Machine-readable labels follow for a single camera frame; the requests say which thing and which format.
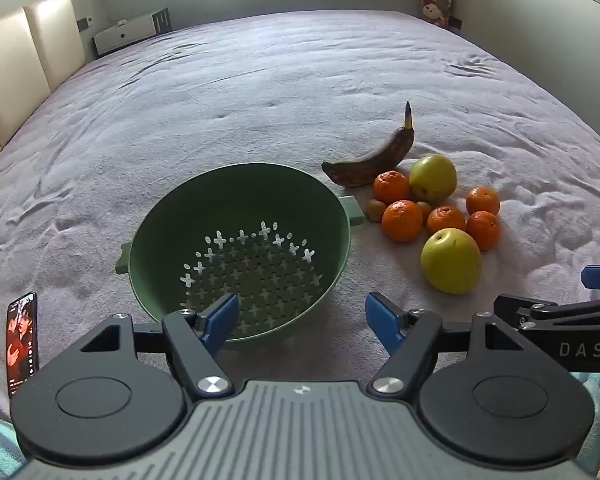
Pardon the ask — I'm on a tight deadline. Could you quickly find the cream padded headboard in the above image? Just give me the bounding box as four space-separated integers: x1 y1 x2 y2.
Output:
0 0 87 181

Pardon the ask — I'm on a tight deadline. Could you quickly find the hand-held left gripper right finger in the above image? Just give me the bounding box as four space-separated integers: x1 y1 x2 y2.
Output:
365 290 527 402

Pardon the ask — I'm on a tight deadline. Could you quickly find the white bedside cabinet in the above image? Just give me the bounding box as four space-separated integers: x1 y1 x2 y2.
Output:
92 7 173 58

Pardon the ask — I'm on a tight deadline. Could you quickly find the overripe brown banana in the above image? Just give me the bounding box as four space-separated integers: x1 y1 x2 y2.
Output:
322 101 416 188

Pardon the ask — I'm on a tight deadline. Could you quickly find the orange mandarin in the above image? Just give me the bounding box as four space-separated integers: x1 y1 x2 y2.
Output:
466 186 501 217
466 210 502 252
426 205 467 236
381 200 424 243
373 170 412 205

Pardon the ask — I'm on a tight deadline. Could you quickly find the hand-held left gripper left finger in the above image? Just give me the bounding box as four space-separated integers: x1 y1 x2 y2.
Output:
80 293 241 402

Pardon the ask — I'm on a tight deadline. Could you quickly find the smartphone with lit screen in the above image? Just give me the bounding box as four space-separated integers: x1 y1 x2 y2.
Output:
6 291 41 401

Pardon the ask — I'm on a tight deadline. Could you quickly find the yellow-green apple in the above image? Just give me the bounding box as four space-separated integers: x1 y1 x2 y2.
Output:
421 228 482 295
409 154 457 206

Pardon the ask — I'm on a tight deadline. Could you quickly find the green plastic colander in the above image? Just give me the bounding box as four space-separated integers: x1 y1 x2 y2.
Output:
116 162 365 351

